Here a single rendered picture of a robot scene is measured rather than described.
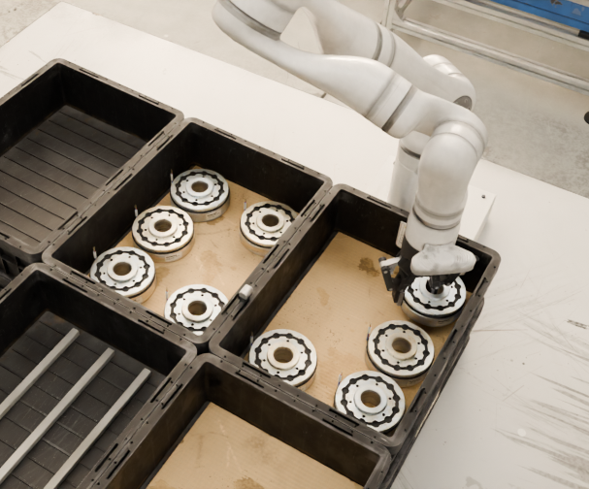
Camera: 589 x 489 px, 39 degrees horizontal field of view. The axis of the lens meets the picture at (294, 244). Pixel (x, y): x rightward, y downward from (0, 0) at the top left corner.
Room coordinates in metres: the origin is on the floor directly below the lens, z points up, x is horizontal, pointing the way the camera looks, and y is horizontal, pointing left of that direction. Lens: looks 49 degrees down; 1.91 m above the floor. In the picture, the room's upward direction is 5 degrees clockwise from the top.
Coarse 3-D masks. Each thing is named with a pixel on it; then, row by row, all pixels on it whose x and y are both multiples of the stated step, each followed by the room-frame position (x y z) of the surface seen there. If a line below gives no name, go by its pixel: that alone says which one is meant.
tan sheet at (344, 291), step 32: (320, 256) 0.92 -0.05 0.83; (352, 256) 0.93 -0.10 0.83; (384, 256) 0.94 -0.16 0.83; (320, 288) 0.86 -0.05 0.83; (352, 288) 0.86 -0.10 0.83; (384, 288) 0.87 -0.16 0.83; (288, 320) 0.79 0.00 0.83; (320, 320) 0.79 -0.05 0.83; (352, 320) 0.80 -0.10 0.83; (384, 320) 0.80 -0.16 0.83; (320, 352) 0.73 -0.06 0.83; (352, 352) 0.74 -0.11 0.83; (320, 384) 0.67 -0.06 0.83; (416, 384) 0.69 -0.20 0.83
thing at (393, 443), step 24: (336, 192) 0.98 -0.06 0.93; (360, 192) 0.99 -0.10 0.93; (312, 216) 0.92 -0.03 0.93; (408, 216) 0.94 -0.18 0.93; (456, 240) 0.90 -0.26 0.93; (480, 288) 0.81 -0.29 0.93; (240, 312) 0.72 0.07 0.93; (216, 336) 0.67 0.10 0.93; (456, 336) 0.71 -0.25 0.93; (240, 360) 0.64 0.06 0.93; (288, 384) 0.61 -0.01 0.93; (432, 384) 0.63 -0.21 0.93; (408, 408) 0.59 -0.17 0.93; (360, 432) 0.54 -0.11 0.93; (408, 432) 0.55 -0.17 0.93
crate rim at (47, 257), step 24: (192, 120) 1.12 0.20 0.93; (168, 144) 1.06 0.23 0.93; (240, 144) 1.08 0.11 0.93; (144, 168) 1.00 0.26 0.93; (288, 240) 0.87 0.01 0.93; (48, 264) 0.77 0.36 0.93; (264, 264) 0.81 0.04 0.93; (96, 288) 0.74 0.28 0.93; (240, 288) 0.76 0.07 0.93; (144, 312) 0.70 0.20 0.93; (192, 336) 0.67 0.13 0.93
